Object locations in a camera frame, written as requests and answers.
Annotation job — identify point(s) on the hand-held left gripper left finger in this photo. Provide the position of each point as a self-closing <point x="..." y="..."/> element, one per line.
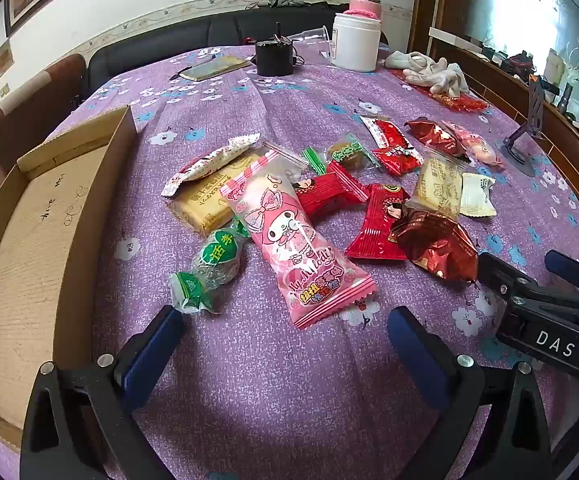
<point x="154" y="350"/>

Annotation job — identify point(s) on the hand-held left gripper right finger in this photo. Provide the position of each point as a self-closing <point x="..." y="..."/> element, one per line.
<point x="417" y="355"/>

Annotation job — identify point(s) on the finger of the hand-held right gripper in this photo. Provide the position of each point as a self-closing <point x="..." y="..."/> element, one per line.
<point x="494" y="270"/>
<point x="569" y="266"/>

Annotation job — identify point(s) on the dark red foil snack packet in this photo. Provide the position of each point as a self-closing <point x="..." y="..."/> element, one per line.
<point x="437" y="245"/>
<point x="434" y="135"/>

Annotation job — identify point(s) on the beige biscuit packet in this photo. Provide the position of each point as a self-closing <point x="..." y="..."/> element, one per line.
<point x="439" y="185"/>

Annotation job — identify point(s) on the green plum candy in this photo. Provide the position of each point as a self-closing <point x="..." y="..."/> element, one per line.
<point x="214" y="260"/>

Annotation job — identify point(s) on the red cartoon girl snack packet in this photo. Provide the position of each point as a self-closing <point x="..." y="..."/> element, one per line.
<point x="377" y="230"/>
<point x="324" y="192"/>

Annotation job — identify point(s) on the cardboard box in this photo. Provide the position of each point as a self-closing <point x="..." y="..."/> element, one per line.
<point x="44" y="260"/>

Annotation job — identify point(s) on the yellow biscuit packet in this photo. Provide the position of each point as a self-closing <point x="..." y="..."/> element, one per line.
<point x="204" y="207"/>

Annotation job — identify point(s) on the pink cartoon snack packet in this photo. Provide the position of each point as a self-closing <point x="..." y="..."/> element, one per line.
<point x="289" y="245"/>

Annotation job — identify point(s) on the white red wafer packet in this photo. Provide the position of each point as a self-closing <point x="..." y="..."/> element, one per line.
<point x="204" y="165"/>

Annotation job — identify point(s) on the small white snack packet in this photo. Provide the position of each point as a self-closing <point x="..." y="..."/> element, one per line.
<point x="477" y="195"/>

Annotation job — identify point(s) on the purple floral tablecloth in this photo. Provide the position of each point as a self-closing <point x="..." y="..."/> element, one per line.
<point x="269" y="385"/>

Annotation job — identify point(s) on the pale pink snack packet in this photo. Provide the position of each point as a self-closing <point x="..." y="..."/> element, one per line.
<point x="479" y="150"/>

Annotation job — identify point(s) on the small bright red packet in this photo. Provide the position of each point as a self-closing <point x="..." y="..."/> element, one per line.
<point x="399" y="160"/>

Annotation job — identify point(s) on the grey phone stand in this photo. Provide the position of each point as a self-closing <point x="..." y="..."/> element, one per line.
<point x="537" y="105"/>

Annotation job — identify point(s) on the red printed bag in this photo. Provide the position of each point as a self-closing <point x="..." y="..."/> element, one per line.
<point x="464" y="103"/>

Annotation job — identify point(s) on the dark bottle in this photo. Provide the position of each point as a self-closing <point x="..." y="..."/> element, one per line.
<point x="564" y="96"/>

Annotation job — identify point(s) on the red white sachet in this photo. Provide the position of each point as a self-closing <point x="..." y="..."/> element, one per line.
<point x="387" y="135"/>

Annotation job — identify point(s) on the clear green pastry packet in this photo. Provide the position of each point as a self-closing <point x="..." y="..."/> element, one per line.
<point x="347" y="156"/>

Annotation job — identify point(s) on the white cloth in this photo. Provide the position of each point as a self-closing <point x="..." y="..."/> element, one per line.
<point x="434" y="72"/>

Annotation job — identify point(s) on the red black gadget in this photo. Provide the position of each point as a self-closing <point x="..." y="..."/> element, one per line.
<point x="519" y="62"/>

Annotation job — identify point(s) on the wooden glass cabinet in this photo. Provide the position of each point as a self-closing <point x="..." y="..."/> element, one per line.
<point x="469" y="5"/>

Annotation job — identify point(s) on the white plastic jar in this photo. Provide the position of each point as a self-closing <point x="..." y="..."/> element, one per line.
<point x="354" y="42"/>

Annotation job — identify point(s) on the brown upholstered chair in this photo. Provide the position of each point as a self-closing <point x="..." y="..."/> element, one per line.
<point x="24" y="115"/>

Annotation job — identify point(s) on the black pen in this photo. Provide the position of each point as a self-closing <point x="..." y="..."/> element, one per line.
<point x="180" y="72"/>

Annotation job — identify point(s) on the yellow notebook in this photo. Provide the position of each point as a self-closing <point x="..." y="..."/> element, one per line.
<point x="214" y="67"/>

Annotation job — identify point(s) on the clear plastic cup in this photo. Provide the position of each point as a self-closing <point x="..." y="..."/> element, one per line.
<point x="314" y="37"/>

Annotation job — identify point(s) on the pink sleeved bottle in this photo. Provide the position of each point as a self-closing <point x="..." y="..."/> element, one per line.
<point x="364" y="5"/>

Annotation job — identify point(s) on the black round device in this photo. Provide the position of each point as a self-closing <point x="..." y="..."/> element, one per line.
<point x="274" y="57"/>

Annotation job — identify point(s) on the black leather sofa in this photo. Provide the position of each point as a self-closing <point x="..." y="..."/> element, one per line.
<point x="169" y="40"/>

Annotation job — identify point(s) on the dark green garment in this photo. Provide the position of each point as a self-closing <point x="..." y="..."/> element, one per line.
<point x="284" y="2"/>

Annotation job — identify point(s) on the small wall plaque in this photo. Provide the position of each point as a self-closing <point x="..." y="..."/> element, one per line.
<point x="2" y="60"/>

